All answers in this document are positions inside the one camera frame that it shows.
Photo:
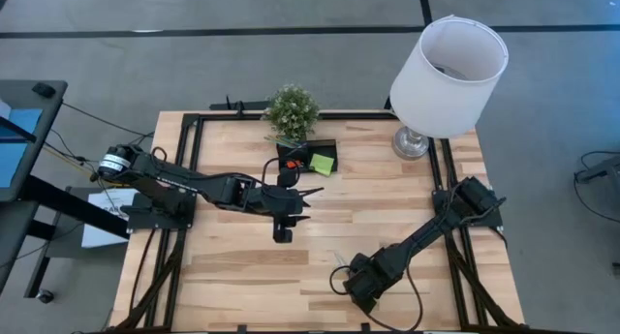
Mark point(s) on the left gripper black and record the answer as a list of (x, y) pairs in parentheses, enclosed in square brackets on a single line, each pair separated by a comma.
[(276, 201)]

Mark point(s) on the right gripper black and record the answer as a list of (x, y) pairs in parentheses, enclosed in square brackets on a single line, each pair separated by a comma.
[(378, 273)]

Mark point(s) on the red and black scissors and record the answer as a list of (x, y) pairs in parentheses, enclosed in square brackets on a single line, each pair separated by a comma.
[(339, 259)]

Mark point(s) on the orange eraser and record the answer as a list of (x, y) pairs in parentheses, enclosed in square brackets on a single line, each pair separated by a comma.
[(291, 164)]

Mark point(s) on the green sticky note pad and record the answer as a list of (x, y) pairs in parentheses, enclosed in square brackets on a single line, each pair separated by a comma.
[(322, 164)]

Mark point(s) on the teal pencil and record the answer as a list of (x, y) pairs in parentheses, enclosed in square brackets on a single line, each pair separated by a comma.
[(283, 143), (281, 139)]

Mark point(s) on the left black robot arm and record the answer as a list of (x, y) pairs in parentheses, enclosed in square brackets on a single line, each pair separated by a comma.
[(169, 181)]

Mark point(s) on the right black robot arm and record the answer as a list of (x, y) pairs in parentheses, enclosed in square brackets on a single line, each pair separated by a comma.
[(436, 227)]

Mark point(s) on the black mesh desk organizer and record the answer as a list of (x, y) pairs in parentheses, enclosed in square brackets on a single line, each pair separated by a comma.
[(319, 147)]

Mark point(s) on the black table edge clamp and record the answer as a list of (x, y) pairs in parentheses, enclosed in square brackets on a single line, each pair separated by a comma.
[(241, 328), (365, 327)]

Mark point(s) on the small potted green plant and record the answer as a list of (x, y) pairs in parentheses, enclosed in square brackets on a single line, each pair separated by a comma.
[(292, 112)]

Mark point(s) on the white paper sheet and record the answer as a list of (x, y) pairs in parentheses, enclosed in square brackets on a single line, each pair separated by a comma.
[(97, 239)]

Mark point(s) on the silver lamp with white shade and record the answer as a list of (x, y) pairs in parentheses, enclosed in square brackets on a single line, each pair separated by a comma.
[(445, 77)]

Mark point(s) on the dark grey desk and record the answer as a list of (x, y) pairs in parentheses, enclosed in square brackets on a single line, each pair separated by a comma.
[(43, 94)]

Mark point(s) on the black computer mouse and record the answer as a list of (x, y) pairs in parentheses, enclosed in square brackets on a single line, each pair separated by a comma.
[(43, 89)]

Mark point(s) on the blue monitor screen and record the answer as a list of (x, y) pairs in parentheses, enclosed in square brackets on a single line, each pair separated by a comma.
[(14, 150)]

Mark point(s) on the black aluminium table frame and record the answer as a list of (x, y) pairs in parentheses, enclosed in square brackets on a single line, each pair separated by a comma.
[(339, 115)]

